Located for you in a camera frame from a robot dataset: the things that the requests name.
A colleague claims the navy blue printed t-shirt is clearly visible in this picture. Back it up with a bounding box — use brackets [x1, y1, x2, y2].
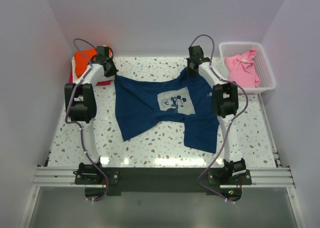
[114, 68, 219, 154]

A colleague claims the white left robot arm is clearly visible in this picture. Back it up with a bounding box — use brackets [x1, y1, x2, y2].
[64, 45, 118, 186]

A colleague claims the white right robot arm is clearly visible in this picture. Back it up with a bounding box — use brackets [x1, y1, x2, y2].
[187, 45, 247, 185]

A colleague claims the folded magenta t-shirt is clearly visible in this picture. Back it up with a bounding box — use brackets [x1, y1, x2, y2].
[68, 71, 115, 86]

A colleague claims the folded orange t-shirt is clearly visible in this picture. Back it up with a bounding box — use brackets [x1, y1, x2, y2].
[73, 48, 97, 78]

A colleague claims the folded cream t-shirt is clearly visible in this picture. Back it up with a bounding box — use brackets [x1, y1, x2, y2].
[71, 57, 77, 81]

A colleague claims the pink polo shirt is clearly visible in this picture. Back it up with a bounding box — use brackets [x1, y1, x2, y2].
[224, 49, 261, 88]

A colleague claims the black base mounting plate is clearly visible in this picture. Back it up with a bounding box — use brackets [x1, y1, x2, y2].
[73, 163, 253, 201]

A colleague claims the aluminium extrusion rail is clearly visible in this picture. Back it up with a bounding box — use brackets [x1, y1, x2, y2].
[32, 167, 295, 188]

